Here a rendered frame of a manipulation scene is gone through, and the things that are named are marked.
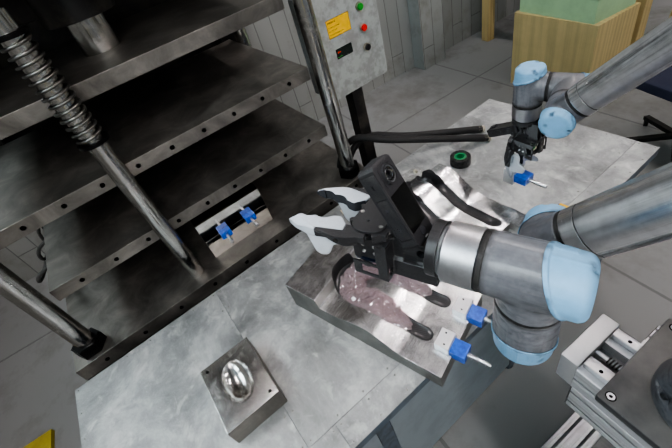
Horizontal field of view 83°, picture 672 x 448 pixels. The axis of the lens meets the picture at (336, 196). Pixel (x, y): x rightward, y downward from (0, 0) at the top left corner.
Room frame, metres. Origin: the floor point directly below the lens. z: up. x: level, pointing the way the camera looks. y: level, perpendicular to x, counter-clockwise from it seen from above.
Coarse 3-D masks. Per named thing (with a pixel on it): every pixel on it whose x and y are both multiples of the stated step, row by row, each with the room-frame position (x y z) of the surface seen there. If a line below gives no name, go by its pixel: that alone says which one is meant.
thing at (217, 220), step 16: (240, 192) 1.21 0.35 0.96; (256, 192) 1.20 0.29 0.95; (224, 208) 1.15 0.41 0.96; (240, 208) 1.17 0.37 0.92; (256, 208) 1.19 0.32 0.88; (208, 224) 1.11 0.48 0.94; (224, 224) 1.13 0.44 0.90; (240, 224) 1.15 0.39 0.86; (208, 240) 1.10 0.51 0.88; (224, 240) 1.12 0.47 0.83; (240, 240) 1.14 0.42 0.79
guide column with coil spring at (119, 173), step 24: (0, 24) 1.02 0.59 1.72; (24, 48) 1.03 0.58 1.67; (24, 72) 1.03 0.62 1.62; (48, 72) 1.04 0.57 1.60; (48, 96) 1.02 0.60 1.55; (120, 168) 1.03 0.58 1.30; (144, 192) 1.05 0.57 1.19; (144, 216) 1.02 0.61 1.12; (168, 240) 1.02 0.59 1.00; (192, 264) 1.02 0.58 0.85
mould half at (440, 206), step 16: (448, 176) 0.96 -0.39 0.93; (416, 192) 0.93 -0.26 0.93; (432, 192) 0.92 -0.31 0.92; (464, 192) 0.90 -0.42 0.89; (432, 208) 0.86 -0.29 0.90; (448, 208) 0.86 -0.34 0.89; (480, 208) 0.82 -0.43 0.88; (496, 208) 0.79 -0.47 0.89; (512, 208) 0.77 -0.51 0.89; (480, 224) 0.75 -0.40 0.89
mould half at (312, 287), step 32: (320, 256) 0.81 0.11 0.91; (352, 256) 0.79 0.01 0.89; (288, 288) 0.74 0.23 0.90; (320, 288) 0.69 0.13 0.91; (384, 288) 0.64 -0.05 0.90; (448, 288) 0.60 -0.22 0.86; (352, 320) 0.57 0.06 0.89; (384, 320) 0.55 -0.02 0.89; (416, 320) 0.53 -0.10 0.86; (448, 320) 0.51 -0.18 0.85; (384, 352) 0.50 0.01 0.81; (416, 352) 0.45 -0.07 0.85
